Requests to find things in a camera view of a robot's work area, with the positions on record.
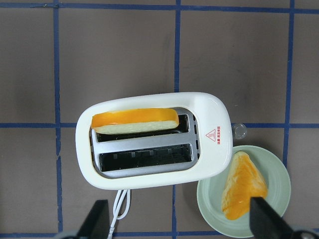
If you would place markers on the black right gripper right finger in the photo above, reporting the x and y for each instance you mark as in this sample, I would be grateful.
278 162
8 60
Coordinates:
265 223

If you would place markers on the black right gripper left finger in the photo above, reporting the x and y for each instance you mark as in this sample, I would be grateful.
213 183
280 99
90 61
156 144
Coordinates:
97 223

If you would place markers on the white two-slot toaster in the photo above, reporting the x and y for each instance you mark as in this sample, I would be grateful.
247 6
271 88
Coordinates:
200 148

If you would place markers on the bread slice in toaster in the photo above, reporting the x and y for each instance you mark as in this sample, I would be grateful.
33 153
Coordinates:
135 121

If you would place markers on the bread slice on plate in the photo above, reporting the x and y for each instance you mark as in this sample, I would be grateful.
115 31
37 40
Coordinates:
244 181

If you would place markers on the light green plate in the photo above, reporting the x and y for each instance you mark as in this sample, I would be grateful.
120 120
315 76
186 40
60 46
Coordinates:
209 192

